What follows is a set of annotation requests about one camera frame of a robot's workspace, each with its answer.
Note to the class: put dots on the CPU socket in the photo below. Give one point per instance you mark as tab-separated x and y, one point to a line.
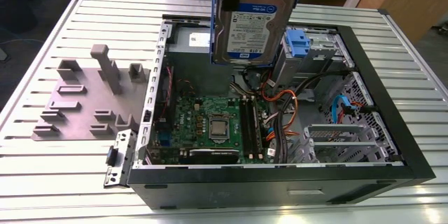
220	116

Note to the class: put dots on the silver CPU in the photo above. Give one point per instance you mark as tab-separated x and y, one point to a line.
219	129

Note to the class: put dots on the metal disk bay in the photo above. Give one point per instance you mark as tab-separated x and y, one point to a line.
336	144

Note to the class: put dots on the green motherboard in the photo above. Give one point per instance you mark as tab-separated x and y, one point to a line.
188	119

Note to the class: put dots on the hard disk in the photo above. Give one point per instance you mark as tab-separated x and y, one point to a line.
252	32

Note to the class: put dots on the grey parts rack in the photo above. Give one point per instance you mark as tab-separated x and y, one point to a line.
87	103

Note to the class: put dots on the metal expansion slot retainer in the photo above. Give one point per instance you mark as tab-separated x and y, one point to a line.
127	142

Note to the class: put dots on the black RAM slot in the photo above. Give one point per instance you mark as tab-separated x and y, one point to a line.
258	129
246	129

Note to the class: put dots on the grey power supply unit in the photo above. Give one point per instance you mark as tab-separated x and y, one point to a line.
192	74

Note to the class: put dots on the metal drive cage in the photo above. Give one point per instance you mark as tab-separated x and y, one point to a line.
300	69

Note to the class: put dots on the black chair base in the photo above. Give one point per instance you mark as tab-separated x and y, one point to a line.
443	27

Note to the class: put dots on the black open PC case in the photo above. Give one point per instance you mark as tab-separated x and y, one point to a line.
244	190

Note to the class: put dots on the black graphics card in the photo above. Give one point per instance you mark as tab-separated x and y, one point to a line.
214	154

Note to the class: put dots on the blue drive cage latch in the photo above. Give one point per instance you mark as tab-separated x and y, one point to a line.
298	43

